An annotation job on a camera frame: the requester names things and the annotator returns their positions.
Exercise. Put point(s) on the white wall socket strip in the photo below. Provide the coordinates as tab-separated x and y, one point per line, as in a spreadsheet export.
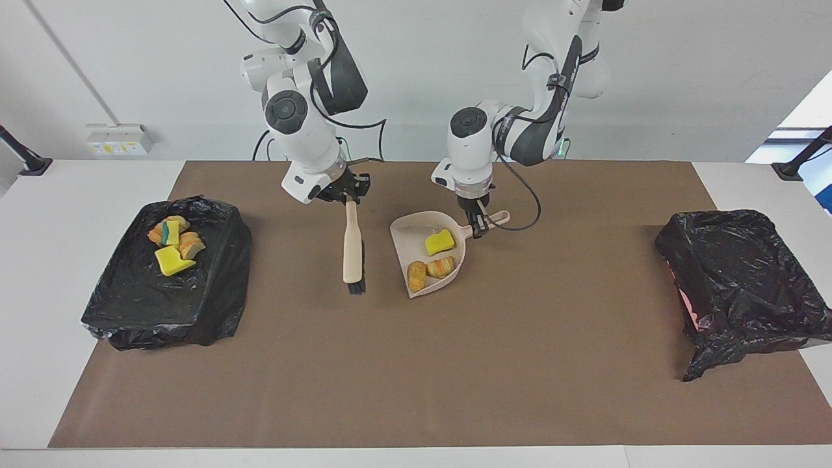
117	140

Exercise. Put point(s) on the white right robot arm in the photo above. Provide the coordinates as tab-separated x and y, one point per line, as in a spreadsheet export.
299	130

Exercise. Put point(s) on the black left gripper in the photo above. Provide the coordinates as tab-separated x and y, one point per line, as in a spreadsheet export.
474	203

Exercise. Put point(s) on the notched yellow sponge piece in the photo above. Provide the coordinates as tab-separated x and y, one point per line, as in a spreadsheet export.
172	261

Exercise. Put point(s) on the black clamp stand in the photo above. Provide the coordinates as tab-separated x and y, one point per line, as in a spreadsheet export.
790	170
32	166

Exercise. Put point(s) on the bright window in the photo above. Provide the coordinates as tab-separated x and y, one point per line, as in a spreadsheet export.
812	110

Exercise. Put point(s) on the orange striped toy croissant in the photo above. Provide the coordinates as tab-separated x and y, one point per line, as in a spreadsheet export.
155	234
442	267

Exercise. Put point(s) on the pale toy croissant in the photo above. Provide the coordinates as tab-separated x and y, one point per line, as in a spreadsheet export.
192	247

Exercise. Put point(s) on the small yellow green sponge piece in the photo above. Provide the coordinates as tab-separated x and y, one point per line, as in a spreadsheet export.
170	233

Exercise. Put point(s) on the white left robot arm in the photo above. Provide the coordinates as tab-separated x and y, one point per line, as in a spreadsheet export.
468	149

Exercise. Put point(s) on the black bag lined pink bin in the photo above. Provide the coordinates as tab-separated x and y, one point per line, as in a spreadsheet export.
734	273

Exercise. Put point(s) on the brown table mat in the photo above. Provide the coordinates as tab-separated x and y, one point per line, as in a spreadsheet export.
416	403

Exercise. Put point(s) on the beige plastic dustpan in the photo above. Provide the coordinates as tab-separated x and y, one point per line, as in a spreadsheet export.
409	237

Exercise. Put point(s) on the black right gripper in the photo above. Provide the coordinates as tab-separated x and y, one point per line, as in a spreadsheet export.
341	185

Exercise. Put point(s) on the brown toy bread roll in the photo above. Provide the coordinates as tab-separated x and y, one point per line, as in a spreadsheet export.
416	276

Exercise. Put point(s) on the beige hand brush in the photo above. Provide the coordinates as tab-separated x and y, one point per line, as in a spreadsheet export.
352	247

